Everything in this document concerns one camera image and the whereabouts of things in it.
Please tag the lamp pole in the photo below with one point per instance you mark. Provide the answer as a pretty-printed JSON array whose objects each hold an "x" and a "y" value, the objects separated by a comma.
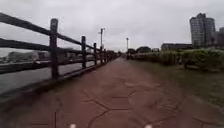
[
  {"x": 127, "y": 45},
  {"x": 101, "y": 38}
]

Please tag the red paved path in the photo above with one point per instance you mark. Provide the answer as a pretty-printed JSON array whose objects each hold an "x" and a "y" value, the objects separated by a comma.
[{"x": 123, "y": 86}]

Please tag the dark trees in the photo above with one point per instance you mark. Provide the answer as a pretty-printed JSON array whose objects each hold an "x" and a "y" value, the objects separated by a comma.
[{"x": 143, "y": 49}]

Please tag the dark wooden fence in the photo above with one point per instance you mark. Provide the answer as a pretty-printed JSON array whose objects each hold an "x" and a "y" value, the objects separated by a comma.
[{"x": 53, "y": 50}]

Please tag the low wide building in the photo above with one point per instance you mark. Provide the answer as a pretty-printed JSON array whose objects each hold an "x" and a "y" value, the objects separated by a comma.
[{"x": 176, "y": 46}]

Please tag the robot's own part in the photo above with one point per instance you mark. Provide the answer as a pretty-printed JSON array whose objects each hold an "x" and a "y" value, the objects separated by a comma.
[{"x": 72, "y": 126}]

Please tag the grass strip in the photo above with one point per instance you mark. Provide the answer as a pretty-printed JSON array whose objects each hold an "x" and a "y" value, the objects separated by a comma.
[{"x": 196, "y": 81}]

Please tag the row of green bushes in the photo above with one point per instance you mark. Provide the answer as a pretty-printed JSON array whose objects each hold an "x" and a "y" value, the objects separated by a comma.
[{"x": 200, "y": 58}]

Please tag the row of buildings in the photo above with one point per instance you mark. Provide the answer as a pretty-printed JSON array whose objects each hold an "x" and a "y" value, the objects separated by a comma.
[{"x": 23, "y": 56}]

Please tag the grey water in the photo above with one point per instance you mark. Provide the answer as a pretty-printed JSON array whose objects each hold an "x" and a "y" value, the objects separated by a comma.
[{"x": 23, "y": 78}]

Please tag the tall grey building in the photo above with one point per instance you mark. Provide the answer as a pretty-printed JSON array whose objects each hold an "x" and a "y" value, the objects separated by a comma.
[{"x": 201, "y": 30}]

